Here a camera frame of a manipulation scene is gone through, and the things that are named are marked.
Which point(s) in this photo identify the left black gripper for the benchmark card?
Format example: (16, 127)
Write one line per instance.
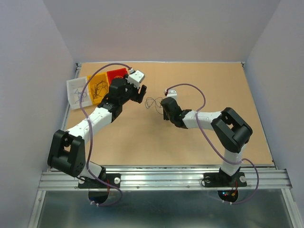
(137, 97)

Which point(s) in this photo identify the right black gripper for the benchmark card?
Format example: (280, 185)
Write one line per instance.
(165, 115)

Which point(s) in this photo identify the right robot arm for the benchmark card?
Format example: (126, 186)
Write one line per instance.
(232, 131)

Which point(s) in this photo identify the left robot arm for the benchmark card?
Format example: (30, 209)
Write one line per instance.
(67, 151)

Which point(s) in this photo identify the red plastic bin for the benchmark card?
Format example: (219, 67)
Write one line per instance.
(118, 73)

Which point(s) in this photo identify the yellow plastic bin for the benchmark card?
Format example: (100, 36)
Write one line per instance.
(98, 87)

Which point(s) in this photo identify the white plastic bin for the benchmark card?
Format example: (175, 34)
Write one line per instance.
(74, 90)

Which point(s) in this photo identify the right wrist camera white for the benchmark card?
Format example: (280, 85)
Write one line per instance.
(171, 93)

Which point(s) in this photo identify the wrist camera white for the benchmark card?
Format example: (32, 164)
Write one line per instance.
(171, 93)
(135, 78)

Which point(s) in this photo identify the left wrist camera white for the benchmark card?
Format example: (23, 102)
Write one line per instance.
(135, 78)

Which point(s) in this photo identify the aluminium rail frame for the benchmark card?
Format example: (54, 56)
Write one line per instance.
(169, 194)

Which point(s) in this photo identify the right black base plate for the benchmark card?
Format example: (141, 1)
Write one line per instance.
(222, 180)

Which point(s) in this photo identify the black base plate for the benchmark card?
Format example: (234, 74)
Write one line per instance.
(222, 180)
(113, 179)

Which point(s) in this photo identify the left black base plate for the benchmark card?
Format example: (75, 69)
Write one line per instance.
(113, 179)

